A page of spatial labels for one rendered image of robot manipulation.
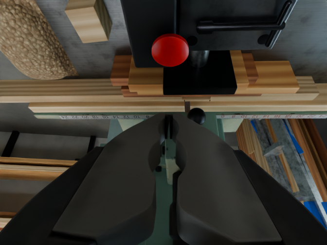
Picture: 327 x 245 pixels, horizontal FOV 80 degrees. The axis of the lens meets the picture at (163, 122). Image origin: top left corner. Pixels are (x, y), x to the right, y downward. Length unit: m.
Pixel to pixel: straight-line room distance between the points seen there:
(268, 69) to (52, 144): 2.84
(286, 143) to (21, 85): 1.08
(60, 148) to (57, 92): 2.56
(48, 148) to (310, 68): 2.88
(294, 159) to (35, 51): 1.08
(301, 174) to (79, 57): 1.02
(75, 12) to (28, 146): 2.90
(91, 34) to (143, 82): 0.09
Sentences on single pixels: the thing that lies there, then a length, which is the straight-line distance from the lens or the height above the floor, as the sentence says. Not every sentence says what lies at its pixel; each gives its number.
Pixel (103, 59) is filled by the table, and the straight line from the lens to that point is 0.35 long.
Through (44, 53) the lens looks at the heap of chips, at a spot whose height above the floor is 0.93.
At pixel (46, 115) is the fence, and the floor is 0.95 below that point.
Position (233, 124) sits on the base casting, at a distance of 0.75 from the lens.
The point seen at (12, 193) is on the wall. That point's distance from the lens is 2.98.
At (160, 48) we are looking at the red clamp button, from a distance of 0.16.
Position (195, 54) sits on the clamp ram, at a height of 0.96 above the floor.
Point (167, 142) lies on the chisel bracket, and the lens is 0.25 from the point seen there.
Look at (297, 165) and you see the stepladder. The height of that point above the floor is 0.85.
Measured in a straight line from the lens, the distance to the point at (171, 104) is 0.35.
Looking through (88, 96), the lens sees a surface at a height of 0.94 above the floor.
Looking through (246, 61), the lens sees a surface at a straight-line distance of 0.34.
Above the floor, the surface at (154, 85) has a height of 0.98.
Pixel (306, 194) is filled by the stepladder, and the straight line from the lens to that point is 1.13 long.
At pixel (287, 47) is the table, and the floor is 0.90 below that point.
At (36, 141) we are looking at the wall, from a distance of 3.11.
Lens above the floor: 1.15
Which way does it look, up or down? 30 degrees down
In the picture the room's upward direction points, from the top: 179 degrees counter-clockwise
